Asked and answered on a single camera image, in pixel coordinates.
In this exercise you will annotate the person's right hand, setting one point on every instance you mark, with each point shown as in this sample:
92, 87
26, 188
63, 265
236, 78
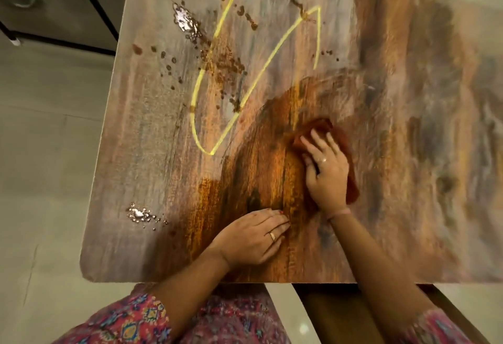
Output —
329, 182

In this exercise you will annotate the person's left hand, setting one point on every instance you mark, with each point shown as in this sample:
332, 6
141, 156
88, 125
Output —
245, 243

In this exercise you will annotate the person's left little finger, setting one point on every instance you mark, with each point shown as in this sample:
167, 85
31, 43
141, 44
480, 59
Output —
261, 214

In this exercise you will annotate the person's left middle finger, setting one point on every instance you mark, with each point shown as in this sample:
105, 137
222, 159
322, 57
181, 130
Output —
277, 231

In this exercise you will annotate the person's right thumb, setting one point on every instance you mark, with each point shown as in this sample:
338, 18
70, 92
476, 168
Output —
309, 172

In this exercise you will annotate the person's right little finger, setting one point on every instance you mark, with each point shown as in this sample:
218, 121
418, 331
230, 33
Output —
343, 159

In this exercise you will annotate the person's right middle finger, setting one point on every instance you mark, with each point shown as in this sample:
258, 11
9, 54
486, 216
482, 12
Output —
317, 144

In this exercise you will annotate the reddish brown wiping cloth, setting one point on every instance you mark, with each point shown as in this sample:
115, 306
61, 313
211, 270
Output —
349, 143

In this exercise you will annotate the person's right forearm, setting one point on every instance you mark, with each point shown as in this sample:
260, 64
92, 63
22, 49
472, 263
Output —
377, 269

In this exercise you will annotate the person's left forearm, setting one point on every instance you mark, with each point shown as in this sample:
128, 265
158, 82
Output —
188, 281

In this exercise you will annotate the yellow squiggle sauce line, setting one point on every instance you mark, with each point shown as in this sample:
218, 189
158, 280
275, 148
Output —
261, 72

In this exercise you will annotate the dark wooden table support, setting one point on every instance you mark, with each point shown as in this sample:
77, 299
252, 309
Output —
334, 316

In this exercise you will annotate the small glossy liquid puddle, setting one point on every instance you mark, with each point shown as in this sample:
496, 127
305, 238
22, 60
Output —
138, 214

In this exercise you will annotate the pink floral patterned garment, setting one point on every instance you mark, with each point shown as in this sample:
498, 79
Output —
129, 324

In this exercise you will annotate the large glossy liquid puddle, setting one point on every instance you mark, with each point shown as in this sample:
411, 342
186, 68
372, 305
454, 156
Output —
186, 21

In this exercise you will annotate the black metal frame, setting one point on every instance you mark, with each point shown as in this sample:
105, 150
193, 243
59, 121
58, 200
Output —
92, 0

